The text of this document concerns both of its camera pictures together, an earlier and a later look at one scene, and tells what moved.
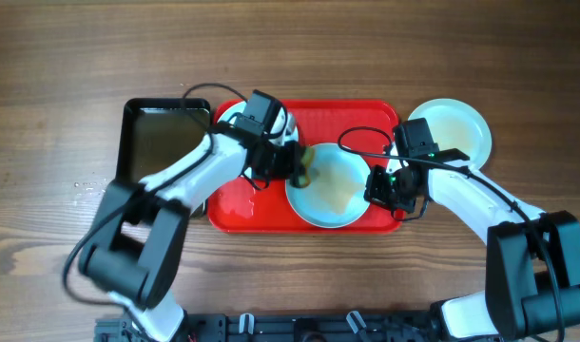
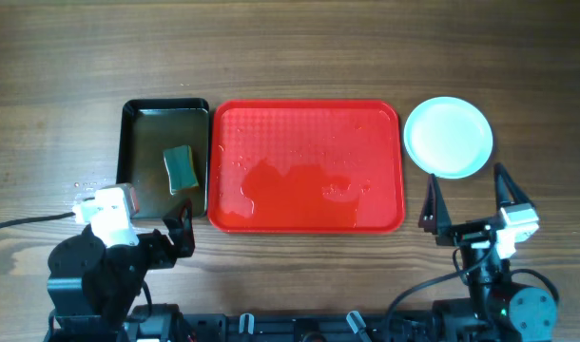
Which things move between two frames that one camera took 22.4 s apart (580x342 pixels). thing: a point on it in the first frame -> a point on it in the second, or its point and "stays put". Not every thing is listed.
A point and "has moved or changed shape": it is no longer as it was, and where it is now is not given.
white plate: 283,129 -> 448,137
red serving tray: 308,169 stays put
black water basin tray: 153,132 stays put
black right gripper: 375,191 -> 435,219
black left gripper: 292,167 -> 182,233
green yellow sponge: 306,159 has moved or changed shape
